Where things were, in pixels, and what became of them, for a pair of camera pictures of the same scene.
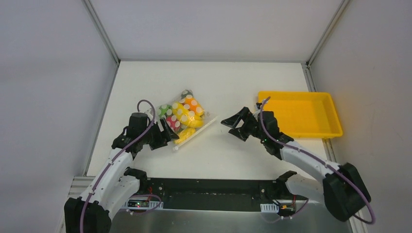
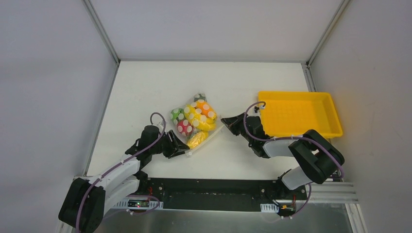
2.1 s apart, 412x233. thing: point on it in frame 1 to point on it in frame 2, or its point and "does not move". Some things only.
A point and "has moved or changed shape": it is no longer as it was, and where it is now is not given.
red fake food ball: [173, 122] to [184, 126]
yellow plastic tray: [303, 114] does not move
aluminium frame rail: [108, 42] does not move
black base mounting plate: [218, 194] does not move
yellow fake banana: [188, 117] to [204, 123]
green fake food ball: [164, 111] to [177, 115]
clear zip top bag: [186, 115] has moved or changed shape
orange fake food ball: [192, 104] to [205, 108]
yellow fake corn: [184, 134] to [197, 139]
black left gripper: [162, 135] to [172, 145]
